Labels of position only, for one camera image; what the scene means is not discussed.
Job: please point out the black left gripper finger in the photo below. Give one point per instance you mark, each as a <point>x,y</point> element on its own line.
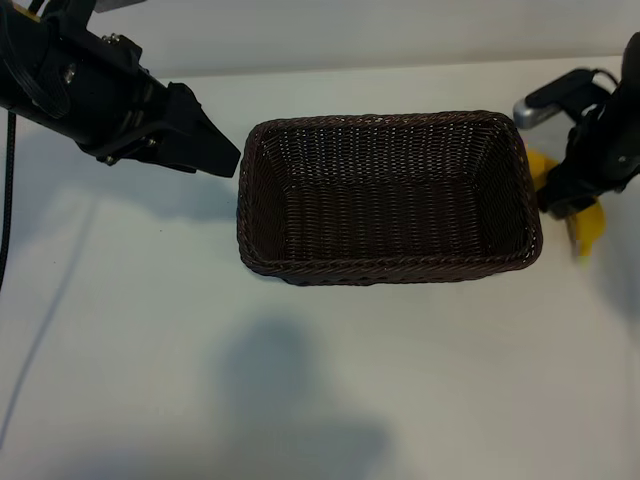
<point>195,160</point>
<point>200,127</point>

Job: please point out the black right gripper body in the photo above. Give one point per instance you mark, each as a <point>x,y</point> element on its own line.
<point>612,145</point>

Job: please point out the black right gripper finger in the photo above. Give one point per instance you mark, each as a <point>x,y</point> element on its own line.
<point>577,206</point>
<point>557,187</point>

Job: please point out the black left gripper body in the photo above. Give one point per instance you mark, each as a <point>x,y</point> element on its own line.
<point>95,95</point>

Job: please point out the yellow banana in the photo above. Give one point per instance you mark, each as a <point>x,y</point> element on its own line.
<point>590,225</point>

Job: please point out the dark brown wicker basket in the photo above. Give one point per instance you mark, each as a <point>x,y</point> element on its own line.
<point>390,200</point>

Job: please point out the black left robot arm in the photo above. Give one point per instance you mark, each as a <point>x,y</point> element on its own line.
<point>17,60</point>

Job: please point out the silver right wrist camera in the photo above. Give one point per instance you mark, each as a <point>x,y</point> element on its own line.
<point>555,102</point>

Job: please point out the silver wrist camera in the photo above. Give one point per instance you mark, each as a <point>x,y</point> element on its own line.
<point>120,4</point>
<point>555,102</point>

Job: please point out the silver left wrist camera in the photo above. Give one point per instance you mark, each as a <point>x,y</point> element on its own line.
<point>120,4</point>

